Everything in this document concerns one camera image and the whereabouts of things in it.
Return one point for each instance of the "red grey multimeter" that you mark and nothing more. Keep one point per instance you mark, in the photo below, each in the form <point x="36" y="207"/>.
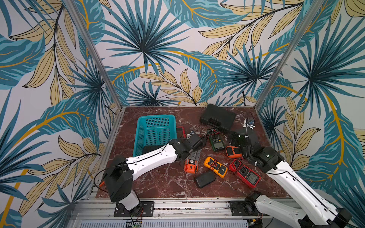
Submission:
<point x="244" y="173"/>

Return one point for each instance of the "aluminium front rail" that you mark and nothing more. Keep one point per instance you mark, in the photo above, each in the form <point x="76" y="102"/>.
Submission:
<point x="164" y="208"/>

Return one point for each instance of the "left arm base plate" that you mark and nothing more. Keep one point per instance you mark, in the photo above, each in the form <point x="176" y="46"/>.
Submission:
<point x="143" y="209"/>

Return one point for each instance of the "black green multimeter face down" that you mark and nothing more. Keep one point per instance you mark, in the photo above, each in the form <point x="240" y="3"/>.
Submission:
<point x="149" y="148"/>

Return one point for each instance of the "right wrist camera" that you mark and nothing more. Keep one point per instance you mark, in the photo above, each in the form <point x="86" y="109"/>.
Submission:
<point x="249" y="123"/>

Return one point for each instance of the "teal plastic basket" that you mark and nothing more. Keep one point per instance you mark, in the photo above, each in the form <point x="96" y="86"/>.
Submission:
<point x="154" y="130"/>

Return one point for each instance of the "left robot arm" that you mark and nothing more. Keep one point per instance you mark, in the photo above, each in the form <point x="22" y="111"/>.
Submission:
<point x="119" y="177"/>

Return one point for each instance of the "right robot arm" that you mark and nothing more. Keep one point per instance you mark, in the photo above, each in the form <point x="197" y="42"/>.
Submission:
<point x="314" y="212"/>

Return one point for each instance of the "black plastic tool case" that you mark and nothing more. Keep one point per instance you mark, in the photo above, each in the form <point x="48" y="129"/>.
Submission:
<point x="218" y="118"/>

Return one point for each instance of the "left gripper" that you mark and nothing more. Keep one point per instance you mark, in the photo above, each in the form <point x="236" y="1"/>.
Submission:
<point x="199" y="148"/>

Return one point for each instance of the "red multimeter face down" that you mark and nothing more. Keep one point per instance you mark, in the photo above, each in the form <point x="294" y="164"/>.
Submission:
<point x="181" y="132"/>

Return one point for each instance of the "orange black multimeter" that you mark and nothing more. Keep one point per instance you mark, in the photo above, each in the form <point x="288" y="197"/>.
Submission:
<point x="191" y="163"/>

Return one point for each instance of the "green multimeter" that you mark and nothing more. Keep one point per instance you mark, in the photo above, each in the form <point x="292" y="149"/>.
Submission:
<point x="215" y="140"/>

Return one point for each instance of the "small orange clamp meter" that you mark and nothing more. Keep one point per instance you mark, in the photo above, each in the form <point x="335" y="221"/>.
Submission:
<point x="233" y="152"/>

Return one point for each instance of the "yellow multimeter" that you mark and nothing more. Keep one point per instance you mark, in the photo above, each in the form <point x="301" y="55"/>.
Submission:
<point x="215" y="166"/>

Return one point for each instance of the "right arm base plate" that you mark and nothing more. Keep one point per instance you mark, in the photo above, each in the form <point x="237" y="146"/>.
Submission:
<point x="242" y="208"/>

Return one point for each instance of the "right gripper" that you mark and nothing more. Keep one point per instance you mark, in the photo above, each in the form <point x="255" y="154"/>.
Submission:
<point x="243" y="139"/>

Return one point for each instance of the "small black case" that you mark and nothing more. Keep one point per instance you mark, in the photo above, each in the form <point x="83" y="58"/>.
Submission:
<point x="205" y="179"/>

